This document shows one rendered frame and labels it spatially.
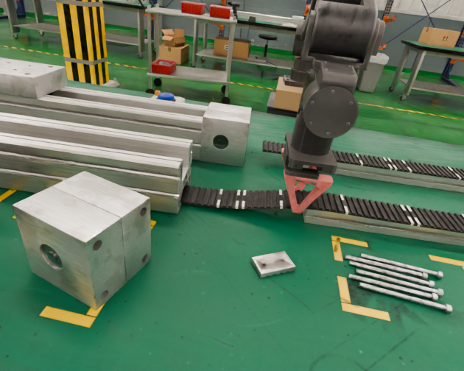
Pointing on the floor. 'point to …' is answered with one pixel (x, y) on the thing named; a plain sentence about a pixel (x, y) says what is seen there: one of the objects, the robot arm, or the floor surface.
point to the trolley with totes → (194, 9)
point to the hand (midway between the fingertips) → (296, 199)
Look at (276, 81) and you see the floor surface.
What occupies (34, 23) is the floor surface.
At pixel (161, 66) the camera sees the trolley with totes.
